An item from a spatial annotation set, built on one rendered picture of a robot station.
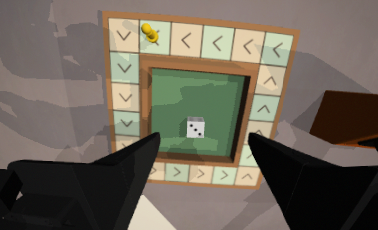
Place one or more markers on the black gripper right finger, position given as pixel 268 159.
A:
pixel 313 194

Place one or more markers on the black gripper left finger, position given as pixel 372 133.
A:
pixel 108 190

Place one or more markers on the yellow game pawn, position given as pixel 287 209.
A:
pixel 151 35

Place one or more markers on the white die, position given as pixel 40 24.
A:
pixel 195 127

